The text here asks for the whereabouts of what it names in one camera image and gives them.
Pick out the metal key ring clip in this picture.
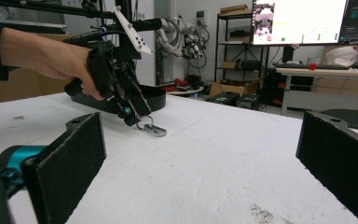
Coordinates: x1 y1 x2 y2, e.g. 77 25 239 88
135 115 168 138

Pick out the black metal shelf rack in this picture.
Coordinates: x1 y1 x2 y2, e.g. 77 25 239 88
213 12 269 82

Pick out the flat cardboard box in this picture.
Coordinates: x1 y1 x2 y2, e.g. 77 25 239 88
219 4 253 17

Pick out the round white table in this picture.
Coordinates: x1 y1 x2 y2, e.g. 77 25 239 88
164 85 204 96

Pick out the black box with green label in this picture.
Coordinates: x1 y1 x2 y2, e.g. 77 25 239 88
205 91 241 106

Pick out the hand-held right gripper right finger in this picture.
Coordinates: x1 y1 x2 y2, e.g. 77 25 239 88
296 110 358 224

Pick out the black oval tray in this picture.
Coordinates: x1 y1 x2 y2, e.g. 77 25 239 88
71 84 167 115

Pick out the black keyboard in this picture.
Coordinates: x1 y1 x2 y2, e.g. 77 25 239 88
273 62 351 71

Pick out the open cardboard box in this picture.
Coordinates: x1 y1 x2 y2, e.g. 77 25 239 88
208 77 264 97

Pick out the white cap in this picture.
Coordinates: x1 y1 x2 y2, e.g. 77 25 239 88
325 46 358 68

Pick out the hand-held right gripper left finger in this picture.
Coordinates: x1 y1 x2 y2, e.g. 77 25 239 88
21 111 107 224

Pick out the light wooden desk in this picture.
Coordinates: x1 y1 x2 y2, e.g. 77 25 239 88
274 66 358 116

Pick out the bright computer monitor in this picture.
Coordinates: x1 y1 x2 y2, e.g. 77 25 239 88
251 0 349 46

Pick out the black cabinet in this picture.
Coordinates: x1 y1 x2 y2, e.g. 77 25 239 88
262 73 315 106

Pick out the grey metal bar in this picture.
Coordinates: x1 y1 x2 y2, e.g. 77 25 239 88
0 19 68 35

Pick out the brown cardboard panel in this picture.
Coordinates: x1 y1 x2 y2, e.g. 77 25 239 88
0 32 73 105

